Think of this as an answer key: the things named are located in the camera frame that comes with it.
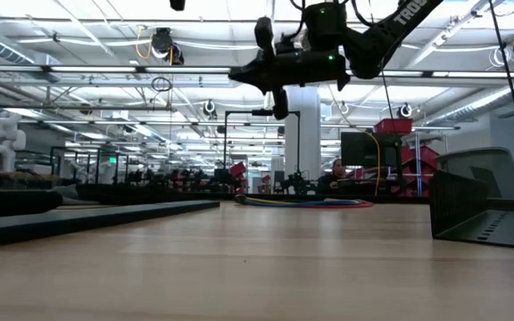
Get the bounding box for red storage bin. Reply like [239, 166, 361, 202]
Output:
[372, 117, 415, 136]

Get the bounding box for grey mesh office chair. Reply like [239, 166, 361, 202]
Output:
[434, 146, 514, 202]

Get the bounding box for white pillar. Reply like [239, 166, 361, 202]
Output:
[283, 86, 323, 193]

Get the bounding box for black slotted cable duct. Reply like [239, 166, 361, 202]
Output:
[428, 169, 514, 251]

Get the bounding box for yellow cable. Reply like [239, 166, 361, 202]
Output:
[362, 130, 382, 197]

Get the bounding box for flat black duct cover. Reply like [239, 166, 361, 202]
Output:
[0, 199, 221, 251]

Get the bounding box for black monitor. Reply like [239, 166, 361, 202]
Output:
[339, 130, 404, 169]

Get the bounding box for person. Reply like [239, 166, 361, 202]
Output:
[318, 157, 348, 193]

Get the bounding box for multicolour wire bundle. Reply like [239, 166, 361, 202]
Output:
[233, 194, 375, 210]

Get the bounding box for white robot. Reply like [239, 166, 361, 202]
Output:
[0, 110, 28, 174]

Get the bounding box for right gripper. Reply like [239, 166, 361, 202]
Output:
[228, 16, 352, 121]

